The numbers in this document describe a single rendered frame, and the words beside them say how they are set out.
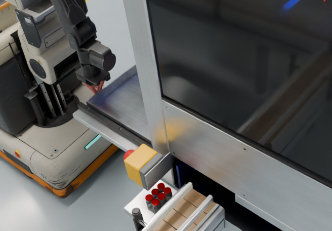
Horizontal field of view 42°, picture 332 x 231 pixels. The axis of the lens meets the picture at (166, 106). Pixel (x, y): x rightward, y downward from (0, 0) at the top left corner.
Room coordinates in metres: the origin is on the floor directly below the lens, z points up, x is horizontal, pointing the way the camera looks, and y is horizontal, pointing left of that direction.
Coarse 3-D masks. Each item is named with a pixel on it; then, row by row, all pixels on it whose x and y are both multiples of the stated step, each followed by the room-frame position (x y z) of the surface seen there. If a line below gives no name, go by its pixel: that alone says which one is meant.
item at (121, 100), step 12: (132, 72) 1.22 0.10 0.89; (108, 84) 1.15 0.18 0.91; (120, 84) 1.18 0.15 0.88; (132, 84) 1.17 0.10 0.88; (96, 96) 1.11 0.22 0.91; (108, 96) 1.13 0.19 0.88; (120, 96) 1.12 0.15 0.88; (132, 96) 1.11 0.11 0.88; (96, 108) 1.04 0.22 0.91; (108, 108) 1.07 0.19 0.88; (120, 108) 1.06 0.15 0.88; (132, 108) 1.05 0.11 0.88; (144, 108) 1.04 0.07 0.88; (120, 120) 1.00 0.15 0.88; (132, 120) 0.99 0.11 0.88; (144, 120) 0.98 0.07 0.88; (132, 132) 0.92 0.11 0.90; (144, 132) 0.93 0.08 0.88
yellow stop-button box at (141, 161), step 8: (144, 144) 0.75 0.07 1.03; (136, 152) 0.73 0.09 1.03; (144, 152) 0.72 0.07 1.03; (152, 152) 0.72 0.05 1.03; (128, 160) 0.70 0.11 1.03; (136, 160) 0.70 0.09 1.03; (144, 160) 0.69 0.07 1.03; (152, 160) 0.69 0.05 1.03; (128, 168) 0.70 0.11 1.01; (136, 168) 0.67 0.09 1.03; (144, 168) 0.67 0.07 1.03; (128, 176) 0.70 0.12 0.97; (136, 176) 0.68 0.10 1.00; (144, 176) 0.66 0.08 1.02; (144, 184) 0.66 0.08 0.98
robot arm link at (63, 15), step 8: (56, 0) 1.13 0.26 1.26; (64, 0) 1.12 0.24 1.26; (72, 0) 1.14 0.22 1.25; (56, 8) 1.13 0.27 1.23; (64, 8) 1.11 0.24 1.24; (72, 8) 1.12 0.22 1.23; (80, 8) 1.14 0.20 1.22; (64, 16) 1.11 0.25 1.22; (72, 16) 1.11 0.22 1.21; (80, 16) 1.12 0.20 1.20; (88, 16) 1.14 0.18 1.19; (64, 24) 1.11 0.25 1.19; (72, 24) 1.10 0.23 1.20; (80, 24) 1.12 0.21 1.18; (88, 24) 1.12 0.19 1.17; (64, 32) 1.12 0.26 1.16; (72, 32) 1.10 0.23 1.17; (80, 32) 1.10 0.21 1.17; (88, 32) 1.11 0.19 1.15; (80, 40) 1.08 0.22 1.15
